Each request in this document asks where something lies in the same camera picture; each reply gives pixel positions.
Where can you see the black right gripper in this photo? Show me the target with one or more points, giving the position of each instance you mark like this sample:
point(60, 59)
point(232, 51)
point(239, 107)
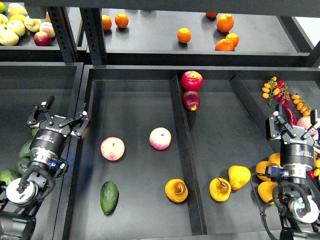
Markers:
point(296, 143)

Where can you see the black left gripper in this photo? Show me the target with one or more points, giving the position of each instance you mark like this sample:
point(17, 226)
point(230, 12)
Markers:
point(55, 130)

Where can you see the dark green avocado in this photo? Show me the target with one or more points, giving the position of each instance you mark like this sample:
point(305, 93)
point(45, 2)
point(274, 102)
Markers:
point(108, 197)

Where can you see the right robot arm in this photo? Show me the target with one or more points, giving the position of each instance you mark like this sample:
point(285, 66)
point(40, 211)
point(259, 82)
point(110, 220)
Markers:
point(299, 214)

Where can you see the green avocado top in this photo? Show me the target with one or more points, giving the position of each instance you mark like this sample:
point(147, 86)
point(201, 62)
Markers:
point(35, 131)

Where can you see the green avocado right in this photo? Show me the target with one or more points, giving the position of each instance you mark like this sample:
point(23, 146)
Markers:
point(25, 151)

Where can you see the tall yellow pear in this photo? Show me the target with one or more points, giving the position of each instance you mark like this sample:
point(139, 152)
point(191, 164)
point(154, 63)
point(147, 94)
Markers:
point(238, 177)

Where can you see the green avocado lower left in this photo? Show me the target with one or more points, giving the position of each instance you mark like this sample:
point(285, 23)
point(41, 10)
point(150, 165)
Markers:
point(8, 175)

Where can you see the pale yellow pear shelf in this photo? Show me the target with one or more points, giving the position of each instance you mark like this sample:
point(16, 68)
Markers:
point(8, 38)

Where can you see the yellow pear with stem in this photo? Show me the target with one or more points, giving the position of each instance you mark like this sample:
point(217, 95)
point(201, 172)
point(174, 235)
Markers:
point(220, 189)

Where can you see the red chili pepper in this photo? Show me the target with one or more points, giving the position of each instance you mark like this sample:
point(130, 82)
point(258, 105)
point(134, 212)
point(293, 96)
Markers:
point(292, 120)

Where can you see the pink apple right bin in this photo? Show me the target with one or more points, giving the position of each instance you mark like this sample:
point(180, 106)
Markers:
point(305, 122)

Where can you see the cherry tomato bunch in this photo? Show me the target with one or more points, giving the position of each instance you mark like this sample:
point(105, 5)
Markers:
point(276, 89)

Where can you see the black left tray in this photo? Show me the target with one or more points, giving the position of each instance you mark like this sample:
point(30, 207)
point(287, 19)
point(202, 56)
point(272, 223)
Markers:
point(22, 86)

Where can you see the black tray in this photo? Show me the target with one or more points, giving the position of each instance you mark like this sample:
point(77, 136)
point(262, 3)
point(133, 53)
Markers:
point(22, 86)
point(128, 102)

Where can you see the pink apple left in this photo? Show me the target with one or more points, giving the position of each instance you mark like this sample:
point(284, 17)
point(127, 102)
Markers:
point(112, 148)

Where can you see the pink apple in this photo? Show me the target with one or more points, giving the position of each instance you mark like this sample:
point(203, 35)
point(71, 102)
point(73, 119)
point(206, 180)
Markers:
point(160, 138)
point(112, 148)

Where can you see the red apple on shelf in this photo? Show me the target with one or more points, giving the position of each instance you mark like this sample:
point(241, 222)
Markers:
point(42, 39)

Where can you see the pink peach on shelf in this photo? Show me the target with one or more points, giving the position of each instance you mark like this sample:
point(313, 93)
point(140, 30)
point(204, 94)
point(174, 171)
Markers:
point(47, 27)

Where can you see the pale yellow apple shelf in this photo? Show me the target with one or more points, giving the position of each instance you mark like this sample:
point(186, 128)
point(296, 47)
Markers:
point(32, 24)

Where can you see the pink apple centre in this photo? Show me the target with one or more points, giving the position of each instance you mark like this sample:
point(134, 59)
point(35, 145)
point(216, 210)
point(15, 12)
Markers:
point(160, 138)

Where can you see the orange on shelf left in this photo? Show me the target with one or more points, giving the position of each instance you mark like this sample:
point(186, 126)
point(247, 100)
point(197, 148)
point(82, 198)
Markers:
point(106, 22)

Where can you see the black upper shelf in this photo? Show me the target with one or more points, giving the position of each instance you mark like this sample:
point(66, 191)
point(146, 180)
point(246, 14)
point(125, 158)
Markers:
point(269, 33)

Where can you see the orange shelf front right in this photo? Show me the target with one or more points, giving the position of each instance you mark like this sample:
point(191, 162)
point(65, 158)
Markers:
point(225, 45)

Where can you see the orange shelf small right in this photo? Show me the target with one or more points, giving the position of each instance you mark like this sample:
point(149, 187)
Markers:
point(234, 38)

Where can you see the dark red apple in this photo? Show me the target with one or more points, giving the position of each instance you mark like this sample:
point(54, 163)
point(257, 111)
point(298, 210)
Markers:
point(191, 100)

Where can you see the bright red apple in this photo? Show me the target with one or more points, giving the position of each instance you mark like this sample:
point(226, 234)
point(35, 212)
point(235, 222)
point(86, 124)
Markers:
point(191, 81)

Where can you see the black centre tray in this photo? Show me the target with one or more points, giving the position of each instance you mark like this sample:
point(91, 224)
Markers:
point(128, 102)

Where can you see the large orange on shelf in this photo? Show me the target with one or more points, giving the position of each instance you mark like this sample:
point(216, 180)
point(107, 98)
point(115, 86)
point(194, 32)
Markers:
point(225, 23)

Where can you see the orange at shelf back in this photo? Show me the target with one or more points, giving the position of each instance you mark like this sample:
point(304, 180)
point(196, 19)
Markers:
point(211, 14)

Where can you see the orange on shelf centre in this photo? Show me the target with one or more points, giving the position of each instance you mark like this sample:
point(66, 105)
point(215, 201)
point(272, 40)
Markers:
point(184, 35)

